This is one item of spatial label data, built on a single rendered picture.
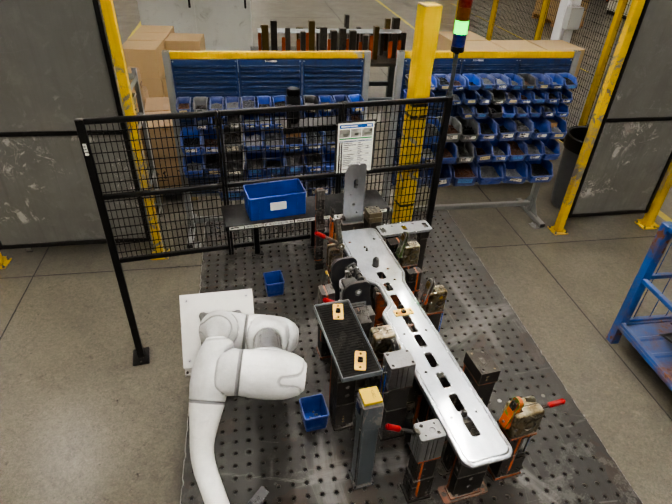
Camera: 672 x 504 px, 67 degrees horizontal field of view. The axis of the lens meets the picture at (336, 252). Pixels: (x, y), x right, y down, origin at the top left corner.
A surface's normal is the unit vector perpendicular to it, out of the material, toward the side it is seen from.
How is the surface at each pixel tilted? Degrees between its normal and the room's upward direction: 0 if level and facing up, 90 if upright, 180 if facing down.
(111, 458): 0
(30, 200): 91
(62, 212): 94
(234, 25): 90
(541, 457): 0
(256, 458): 0
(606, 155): 91
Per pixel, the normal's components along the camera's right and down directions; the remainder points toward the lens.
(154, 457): 0.04, -0.82
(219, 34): 0.16, 0.57
